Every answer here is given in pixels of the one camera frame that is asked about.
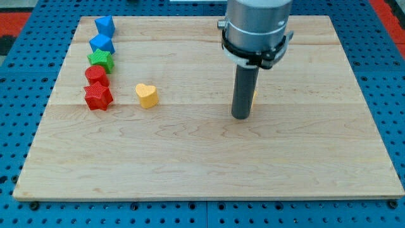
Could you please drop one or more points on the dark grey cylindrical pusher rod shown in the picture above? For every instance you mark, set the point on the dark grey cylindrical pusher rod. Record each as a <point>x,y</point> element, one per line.
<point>244,88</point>

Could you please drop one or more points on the yellow hexagon block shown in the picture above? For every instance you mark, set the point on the yellow hexagon block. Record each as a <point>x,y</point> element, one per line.
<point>255,94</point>

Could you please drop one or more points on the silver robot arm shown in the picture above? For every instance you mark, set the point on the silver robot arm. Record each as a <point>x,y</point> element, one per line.
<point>253,37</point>

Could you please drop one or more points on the yellow heart block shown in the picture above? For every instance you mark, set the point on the yellow heart block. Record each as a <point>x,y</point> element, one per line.
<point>147,95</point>

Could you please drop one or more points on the wooden board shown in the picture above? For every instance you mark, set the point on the wooden board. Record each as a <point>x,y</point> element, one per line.
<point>310,134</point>

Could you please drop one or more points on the green star block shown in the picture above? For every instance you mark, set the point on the green star block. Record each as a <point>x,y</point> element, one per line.
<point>102,58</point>

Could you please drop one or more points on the red star block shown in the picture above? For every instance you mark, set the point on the red star block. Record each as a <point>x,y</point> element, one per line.
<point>97,96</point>

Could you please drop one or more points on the blue triangle block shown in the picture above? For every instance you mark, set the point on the blue triangle block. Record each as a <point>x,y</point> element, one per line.
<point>105,26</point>

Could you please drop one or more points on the blue cube block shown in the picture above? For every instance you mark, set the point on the blue cube block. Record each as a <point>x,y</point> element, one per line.
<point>102,42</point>

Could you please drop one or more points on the red cylinder block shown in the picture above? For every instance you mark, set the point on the red cylinder block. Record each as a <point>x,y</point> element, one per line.
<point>96,73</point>

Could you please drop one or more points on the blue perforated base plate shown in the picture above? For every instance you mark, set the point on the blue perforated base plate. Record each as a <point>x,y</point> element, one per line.
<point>32,65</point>

